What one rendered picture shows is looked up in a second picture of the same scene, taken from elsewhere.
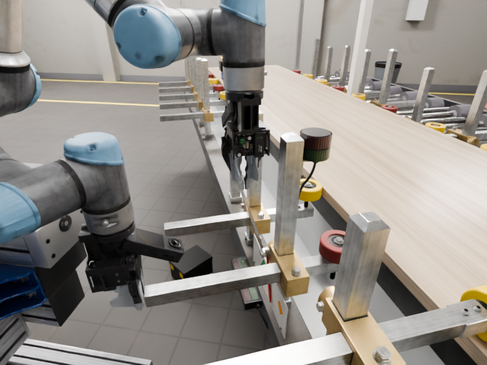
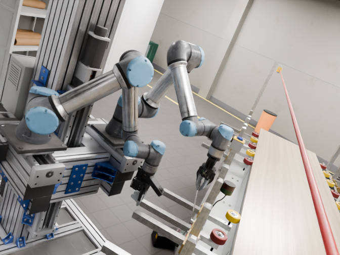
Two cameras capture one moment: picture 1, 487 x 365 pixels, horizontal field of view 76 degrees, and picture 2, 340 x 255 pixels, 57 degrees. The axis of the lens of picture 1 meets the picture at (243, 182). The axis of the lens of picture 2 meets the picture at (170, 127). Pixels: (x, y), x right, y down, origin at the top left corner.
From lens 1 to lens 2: 1.00 m
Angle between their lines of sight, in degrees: 26
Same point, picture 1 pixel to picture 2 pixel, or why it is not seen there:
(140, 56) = (183, 132)
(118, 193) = (156, 162)
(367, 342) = not seen: hidden behind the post
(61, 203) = (142, 155)
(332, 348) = (179, 236)
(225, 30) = (215, 135)
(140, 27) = (186, 126)
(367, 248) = (202, 212)
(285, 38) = not seen: outside the picture
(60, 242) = (129, 167)
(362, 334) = not seen: hidden behind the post
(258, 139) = (208, 173)
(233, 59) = (213, 144)
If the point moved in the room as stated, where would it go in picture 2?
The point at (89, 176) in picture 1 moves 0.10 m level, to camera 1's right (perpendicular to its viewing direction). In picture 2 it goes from (153, 152) to (169, 163)
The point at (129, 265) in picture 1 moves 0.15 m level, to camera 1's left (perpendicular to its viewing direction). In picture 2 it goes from (144, 185) to (123, 169)
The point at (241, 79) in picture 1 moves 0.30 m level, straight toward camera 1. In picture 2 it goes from (212, 151) to (182, 163)
